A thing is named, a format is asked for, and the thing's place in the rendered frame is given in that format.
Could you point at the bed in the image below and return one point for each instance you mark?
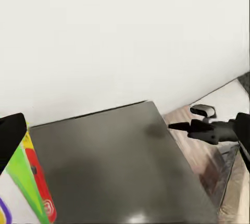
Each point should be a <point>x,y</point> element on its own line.
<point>231,197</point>

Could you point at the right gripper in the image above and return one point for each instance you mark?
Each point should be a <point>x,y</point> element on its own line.
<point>212,133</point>

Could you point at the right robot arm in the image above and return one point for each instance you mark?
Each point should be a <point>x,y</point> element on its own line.
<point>211,130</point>

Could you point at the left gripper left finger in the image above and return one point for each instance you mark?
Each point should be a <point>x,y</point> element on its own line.
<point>12,130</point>

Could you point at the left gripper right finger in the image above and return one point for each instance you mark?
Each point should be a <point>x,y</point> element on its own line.
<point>242,129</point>

